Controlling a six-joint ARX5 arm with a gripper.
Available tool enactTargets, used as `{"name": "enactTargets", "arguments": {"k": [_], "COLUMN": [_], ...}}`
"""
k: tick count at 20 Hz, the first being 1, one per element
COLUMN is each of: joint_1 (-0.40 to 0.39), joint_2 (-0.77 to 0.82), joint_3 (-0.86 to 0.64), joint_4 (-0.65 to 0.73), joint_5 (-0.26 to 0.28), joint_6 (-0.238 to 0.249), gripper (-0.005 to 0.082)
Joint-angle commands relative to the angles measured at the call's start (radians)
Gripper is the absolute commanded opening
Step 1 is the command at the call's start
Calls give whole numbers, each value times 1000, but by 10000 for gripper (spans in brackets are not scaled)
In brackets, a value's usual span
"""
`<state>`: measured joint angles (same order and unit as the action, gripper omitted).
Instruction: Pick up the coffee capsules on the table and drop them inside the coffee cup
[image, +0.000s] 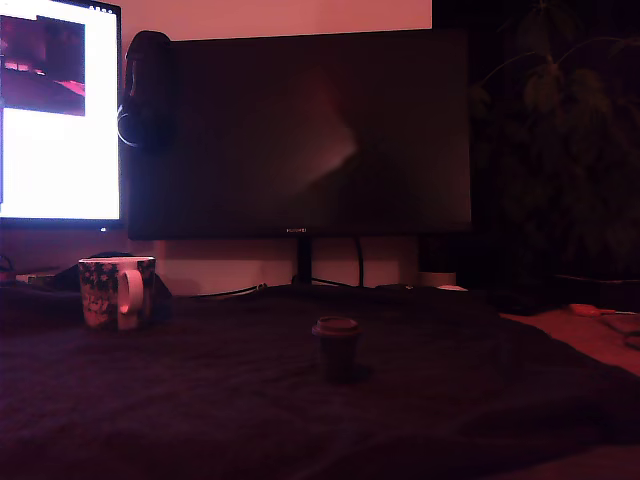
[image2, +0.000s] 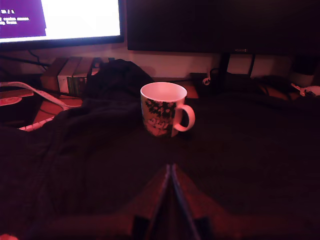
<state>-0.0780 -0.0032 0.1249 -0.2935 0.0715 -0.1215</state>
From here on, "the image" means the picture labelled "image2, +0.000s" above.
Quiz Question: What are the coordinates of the dark switched-off monitor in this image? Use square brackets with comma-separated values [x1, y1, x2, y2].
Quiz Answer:
[125, 0, 320, 57]

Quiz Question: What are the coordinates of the white pot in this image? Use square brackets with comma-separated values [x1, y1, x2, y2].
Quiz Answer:
[290, 71, 315, 88]

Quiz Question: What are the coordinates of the small white object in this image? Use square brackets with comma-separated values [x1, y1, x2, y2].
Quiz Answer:
[290, 82, 320, 98]

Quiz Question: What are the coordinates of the brown box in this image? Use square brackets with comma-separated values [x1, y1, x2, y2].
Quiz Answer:
[40, 57, 69, 94]

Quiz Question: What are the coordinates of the lit computer monitor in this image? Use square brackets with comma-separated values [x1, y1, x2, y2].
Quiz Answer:
[0, 0, 125, 52]

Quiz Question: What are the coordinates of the pink round object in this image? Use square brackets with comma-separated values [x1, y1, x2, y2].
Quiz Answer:
[0, 96, 24, 107]

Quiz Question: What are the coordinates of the white flat cable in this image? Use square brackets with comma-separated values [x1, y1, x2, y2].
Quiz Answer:
[0, 81, 83, 133]

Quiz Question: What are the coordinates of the white patterned coffee mug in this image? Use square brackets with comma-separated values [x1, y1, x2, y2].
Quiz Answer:
[139, 81, 196, 139]

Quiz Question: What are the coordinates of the black monitor stand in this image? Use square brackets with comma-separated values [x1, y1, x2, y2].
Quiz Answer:
[191, 52, 263, 96]

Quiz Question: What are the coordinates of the dark table cloth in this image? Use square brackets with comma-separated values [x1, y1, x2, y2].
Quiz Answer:
[0, 92, 320, 240]

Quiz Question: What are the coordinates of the black desk cable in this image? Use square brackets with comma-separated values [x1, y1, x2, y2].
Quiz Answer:
[0, 49, 52, 70]

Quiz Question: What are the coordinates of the black monitor cable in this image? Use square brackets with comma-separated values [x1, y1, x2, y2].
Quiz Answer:
[249, 54, 256, 79]

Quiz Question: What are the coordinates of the white box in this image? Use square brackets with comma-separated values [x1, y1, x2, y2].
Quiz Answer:
[57, 56, 83, 95]

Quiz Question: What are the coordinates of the black cloth bundle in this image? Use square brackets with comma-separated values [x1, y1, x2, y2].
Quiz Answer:
[83, 58, 155, 102]

